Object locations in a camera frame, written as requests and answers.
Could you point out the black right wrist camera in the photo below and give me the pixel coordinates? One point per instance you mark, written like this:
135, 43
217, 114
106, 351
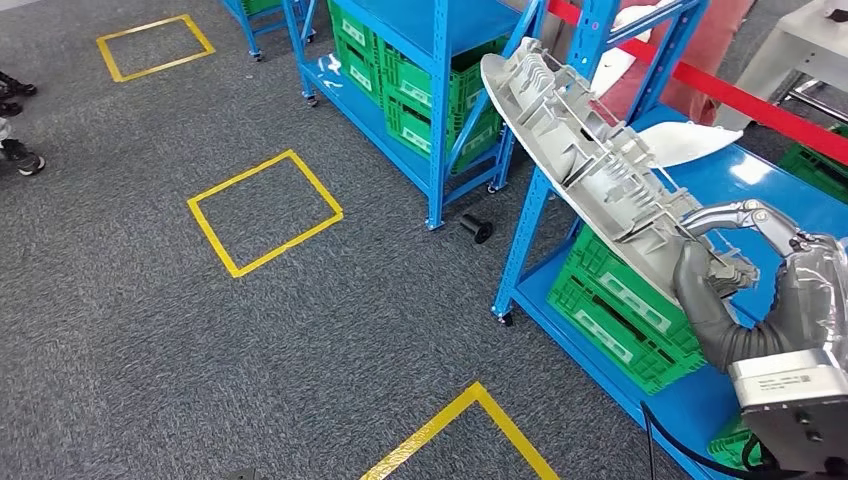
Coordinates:
795, 411

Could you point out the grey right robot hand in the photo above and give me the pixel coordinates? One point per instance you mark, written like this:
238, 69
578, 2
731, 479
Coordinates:
815, 298

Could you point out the blue metal shelf rack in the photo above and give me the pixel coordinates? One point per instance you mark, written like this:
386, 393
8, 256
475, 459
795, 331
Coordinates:
439, 99
252, 26
815, 199

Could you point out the white elongated plastic cover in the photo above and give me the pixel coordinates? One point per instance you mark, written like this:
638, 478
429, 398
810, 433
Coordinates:
613, 73

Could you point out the silver plastic hubcap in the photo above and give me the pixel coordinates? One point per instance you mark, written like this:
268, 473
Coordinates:
583, 152

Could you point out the yellow floor tape square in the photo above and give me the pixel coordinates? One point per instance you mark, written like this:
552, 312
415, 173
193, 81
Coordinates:
265, 255
411, 447

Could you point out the red barrier belt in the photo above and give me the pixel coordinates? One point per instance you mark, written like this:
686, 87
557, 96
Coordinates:
762, 106

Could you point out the black cylindrical object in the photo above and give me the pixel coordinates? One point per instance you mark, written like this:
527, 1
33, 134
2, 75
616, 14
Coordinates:
478, 228

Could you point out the person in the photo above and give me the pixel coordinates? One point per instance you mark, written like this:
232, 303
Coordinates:
16, 86
23, 162
702, 40

